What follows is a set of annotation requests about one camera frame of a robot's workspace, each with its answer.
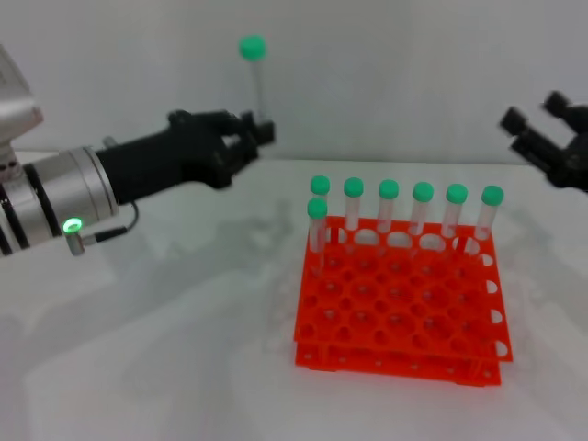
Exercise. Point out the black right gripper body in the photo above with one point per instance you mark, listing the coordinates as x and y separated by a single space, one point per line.
576 161

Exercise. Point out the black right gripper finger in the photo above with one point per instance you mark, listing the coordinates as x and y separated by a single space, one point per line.
533 142
564 110

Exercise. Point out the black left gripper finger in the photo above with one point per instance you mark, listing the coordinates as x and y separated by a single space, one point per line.
241 154
262 132

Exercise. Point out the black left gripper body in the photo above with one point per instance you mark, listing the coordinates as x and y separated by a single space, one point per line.
174 156

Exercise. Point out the green capped clear test tube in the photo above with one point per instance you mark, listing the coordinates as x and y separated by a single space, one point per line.
388 188
320 184
252 47
492 195
456 193
317 208
353 186
422 191

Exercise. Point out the orange test tube rack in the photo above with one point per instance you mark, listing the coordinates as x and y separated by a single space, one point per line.
404 298

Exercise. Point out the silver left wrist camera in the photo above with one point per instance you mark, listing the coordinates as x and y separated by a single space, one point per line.
14 105

